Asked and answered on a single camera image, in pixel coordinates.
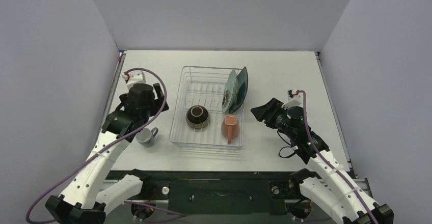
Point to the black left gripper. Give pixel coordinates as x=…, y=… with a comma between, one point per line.
x=157, y=104

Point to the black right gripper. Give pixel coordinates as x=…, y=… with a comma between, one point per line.
x=270, y=113

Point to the small grey espresso cup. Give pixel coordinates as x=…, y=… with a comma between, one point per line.
x=146, y=137

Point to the pink floral ceramic mug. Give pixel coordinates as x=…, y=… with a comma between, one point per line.
x=230, y=128

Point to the dark teal square plate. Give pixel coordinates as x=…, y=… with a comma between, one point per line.
x=241, y=91

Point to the light blue floral round plate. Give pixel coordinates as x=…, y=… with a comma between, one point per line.
x=230, y=91

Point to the tan bowl with patterned rim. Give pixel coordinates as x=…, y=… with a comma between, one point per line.
x=197, y=117

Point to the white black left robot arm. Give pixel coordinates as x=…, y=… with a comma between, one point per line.
x=82, y=201

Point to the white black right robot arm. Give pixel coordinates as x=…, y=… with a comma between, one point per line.
x=324, y=181

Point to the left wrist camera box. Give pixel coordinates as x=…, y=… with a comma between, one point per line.
x=134, y=77

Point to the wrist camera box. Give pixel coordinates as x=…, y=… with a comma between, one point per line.
x=134, y=77
x=294, y=99

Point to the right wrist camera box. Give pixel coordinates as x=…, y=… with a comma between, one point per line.
x=294, y=99

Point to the white wire dish rack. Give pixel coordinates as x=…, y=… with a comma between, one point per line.
x=204, y=86

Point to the black table front rail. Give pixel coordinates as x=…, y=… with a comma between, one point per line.
x=193, y=193

